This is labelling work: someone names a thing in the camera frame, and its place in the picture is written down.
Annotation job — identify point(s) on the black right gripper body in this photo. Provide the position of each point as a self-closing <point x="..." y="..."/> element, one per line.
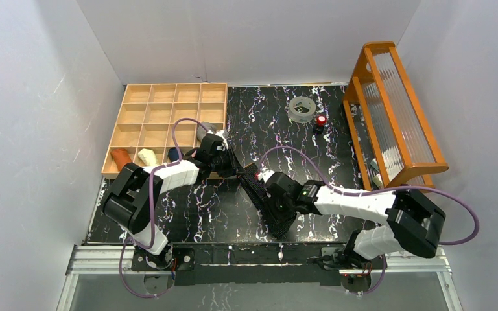
<point x="270" y="202"/>

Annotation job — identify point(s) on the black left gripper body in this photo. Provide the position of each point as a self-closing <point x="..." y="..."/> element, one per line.
<point x="226" y="161"/>

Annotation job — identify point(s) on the black striped underwear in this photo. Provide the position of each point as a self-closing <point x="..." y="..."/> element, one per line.
<point x="273" y="211"/>

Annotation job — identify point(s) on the grey beige underwear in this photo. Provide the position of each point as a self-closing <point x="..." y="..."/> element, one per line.
<point x="204" y="129"/>

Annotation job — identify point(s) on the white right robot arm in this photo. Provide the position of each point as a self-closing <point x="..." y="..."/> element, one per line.
<point x="406" y="219"/>

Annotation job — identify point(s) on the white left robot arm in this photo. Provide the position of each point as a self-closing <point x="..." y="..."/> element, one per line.
<point x="131" y="199"/>

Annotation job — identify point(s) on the rolled blue underwear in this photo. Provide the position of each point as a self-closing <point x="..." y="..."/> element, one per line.
<point x="173" y="155"/>

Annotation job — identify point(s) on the rolled cream underwear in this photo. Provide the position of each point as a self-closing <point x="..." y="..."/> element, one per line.
<point x="148" y="157"/>

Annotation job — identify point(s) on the clear tape roll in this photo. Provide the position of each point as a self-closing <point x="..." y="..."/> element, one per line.
<point x="301" y="109"/>

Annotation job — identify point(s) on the rolled orange underwear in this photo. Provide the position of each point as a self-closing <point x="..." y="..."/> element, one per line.
<point x="121" y="157"/>

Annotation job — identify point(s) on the red small cap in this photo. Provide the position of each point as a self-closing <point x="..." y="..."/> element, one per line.
<point x="321" y="121"/>

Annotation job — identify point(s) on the wooden compartment tray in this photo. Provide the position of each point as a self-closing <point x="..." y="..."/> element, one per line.
<point x="162" y="116"/>

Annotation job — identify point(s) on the orange wooden rack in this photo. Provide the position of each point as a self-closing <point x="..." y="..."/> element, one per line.
<point x="392" y="139"/>

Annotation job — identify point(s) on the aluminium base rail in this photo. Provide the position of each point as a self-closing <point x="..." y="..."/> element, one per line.
<point x="253" y="276"/>

